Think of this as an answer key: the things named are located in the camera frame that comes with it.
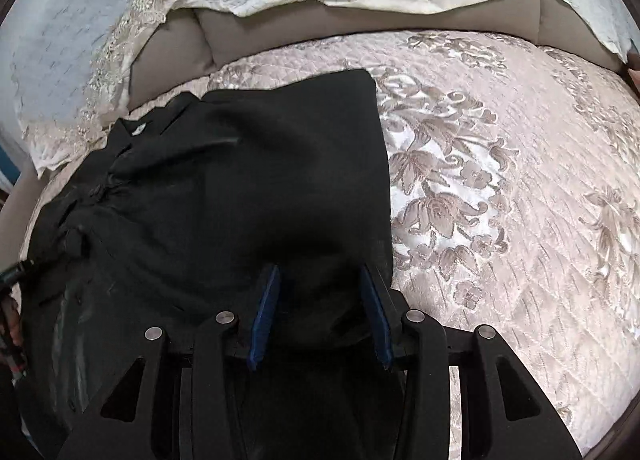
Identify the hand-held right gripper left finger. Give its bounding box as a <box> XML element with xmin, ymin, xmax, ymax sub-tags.
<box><xmin>57</xmin><ymin>264</ymin><xmax>282</xmax><ymax>460</ymax></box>

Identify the floral quilted blanket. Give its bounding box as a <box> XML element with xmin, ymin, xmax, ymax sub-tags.
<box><xmin>30</xmin><ymin>30</ymin><xmax>640</xmax><ymax>460</ymax></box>

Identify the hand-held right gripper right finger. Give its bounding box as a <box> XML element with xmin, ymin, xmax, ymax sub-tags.
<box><xmin>360</xmin><ymin>262</ymin><xmax>583</xmax><ymax>460</ymax></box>

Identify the black garment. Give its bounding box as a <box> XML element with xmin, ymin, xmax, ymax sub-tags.
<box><xmin>20</xmin><ymin>68</ymin><xmax>401</xmax><ymax>460</ymax></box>

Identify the beige sofa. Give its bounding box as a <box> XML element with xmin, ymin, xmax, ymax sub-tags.
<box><xmin>0</xmin><ymin>0</ymin><xmax>640</xmax><ymax>251</ymax></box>

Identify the blue striped white panel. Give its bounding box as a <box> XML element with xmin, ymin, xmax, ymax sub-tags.
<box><xmin>0</xmin><ymin>137</ymin><xmax>23</xmax><ymax>195</ymax></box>

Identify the person's left hand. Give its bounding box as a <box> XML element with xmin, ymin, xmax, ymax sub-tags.
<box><xmin>4</xmin><ymin>307</ymin><xmax>24</xmax><ymax>347</ymax></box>

